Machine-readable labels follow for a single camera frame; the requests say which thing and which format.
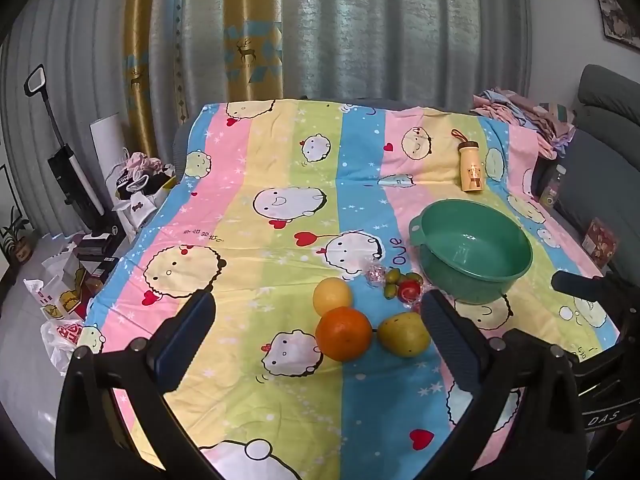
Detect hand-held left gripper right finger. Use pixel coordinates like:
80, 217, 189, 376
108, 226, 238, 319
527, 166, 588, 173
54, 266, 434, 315
420, 290, 586, 480

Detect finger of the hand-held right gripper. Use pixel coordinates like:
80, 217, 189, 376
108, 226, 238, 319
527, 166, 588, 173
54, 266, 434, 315
570, 332, 628, 376
551, 270, 640, 311

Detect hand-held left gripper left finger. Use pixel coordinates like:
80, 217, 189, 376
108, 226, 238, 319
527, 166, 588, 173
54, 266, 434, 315
55, 290, 226, 480

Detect yellow-green mango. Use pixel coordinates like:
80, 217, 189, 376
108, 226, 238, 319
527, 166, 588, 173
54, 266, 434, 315
377, 311, 432, 358

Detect green plastic bowl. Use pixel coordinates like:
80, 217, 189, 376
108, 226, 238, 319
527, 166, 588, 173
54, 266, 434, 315
408, 199, 534, 306

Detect red fruit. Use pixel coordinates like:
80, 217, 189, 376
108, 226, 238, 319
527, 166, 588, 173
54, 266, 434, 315
364, 260, 388, 289

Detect orange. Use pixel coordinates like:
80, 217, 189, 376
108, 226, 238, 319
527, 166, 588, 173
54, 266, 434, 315
315, 306, 373, 362

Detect yellow citrus fruit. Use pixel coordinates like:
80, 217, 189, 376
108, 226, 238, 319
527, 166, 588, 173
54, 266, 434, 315
313, 278, 354, 317

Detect red patterned box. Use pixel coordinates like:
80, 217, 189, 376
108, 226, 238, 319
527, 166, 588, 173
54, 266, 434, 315
582, 217, 621, 267

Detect clear plastic bottle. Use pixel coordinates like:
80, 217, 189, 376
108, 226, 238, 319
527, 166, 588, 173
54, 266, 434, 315
540, 164, 568, 208

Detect red printed plastic bag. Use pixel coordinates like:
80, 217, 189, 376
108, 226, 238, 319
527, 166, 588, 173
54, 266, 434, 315
40, 320, 86, 376

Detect black cardboard box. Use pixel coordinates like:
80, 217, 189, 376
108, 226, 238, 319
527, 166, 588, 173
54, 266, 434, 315
75, 232, 123, 281

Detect grey sofa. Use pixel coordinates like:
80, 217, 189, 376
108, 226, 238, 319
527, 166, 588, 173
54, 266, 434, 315
537, 64, 640, 281

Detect white paper bag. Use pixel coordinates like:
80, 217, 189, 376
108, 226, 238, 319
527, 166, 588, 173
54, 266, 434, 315
41, 242, 91, 321

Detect white plastic bag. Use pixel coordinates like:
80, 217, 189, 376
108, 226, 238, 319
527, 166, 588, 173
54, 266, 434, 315
22, 277, 58, 318

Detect yellow bear-print bottle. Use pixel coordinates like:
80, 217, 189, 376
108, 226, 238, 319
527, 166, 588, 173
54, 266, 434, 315
451, 129, 484, 193

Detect white shopping bag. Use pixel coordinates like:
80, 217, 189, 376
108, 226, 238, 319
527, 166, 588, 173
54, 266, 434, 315
106, 151, 178, 233

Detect pile of folded clothes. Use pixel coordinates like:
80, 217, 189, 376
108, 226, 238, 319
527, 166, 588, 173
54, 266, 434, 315
472, 87, 576, 158

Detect white board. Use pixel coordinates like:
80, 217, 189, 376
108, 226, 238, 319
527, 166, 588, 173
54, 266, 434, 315
90, 115, 132, 221

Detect striped cartoon printed blanket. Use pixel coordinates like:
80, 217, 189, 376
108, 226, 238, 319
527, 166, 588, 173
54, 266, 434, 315
82, 97, 621, 480

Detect upright vacuum cleaner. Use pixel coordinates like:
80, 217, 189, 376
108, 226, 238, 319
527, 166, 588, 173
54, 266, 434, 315
25, 65, 126, 256

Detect grey curtain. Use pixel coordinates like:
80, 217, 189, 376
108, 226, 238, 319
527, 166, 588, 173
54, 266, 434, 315
0, 0, 531, 241

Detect gold patterned curtain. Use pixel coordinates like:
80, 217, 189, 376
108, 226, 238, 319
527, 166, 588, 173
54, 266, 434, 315
122, 0, 284, 166

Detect framed wall picture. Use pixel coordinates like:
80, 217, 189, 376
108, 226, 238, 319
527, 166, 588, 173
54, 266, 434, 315
587, 0, 640, 51

